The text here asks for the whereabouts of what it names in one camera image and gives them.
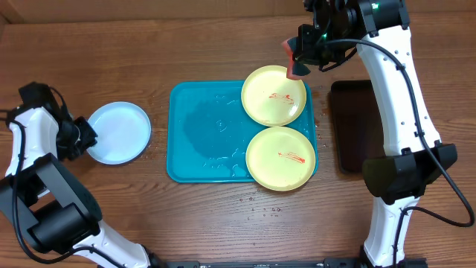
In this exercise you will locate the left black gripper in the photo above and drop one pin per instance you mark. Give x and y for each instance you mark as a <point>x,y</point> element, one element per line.
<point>90,139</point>

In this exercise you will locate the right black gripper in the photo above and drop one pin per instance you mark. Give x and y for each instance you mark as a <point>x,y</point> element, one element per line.
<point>308,53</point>

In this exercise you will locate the light blue plate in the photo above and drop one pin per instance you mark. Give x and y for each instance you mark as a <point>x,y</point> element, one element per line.
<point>123,132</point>

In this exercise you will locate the red black sponge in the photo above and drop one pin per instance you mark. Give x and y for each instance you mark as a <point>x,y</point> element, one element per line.
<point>295,71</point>

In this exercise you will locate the yellow-green plate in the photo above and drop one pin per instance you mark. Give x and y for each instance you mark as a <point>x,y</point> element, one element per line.
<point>280,159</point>
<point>270,98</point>

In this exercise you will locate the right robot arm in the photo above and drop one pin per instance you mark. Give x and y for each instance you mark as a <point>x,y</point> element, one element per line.
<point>379,32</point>

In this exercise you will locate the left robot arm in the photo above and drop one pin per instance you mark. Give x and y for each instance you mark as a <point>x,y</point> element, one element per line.
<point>53,214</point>

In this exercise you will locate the black rectangular tray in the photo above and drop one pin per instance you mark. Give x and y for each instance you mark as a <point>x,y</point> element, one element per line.
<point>357,123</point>

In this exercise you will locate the teal plastic tray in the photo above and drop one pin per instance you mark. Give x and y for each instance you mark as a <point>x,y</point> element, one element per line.
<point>208,133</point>

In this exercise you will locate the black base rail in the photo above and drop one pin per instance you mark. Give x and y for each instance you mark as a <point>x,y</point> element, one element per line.
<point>326,263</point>

